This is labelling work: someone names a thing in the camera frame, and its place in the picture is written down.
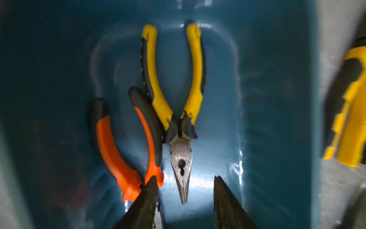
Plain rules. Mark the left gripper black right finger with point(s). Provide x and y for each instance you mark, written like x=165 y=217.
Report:
x=229 y=213

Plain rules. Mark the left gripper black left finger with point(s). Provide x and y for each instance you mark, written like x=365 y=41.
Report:
x=142 y=213

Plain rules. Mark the orange long nose pliers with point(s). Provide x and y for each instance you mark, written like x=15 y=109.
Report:
x=131 y=162

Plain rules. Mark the teal plastic storage box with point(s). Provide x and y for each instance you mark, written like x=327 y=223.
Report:
x=259 y=126

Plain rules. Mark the yellow long nose pliers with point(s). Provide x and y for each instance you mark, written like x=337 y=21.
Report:
x=175 y=82

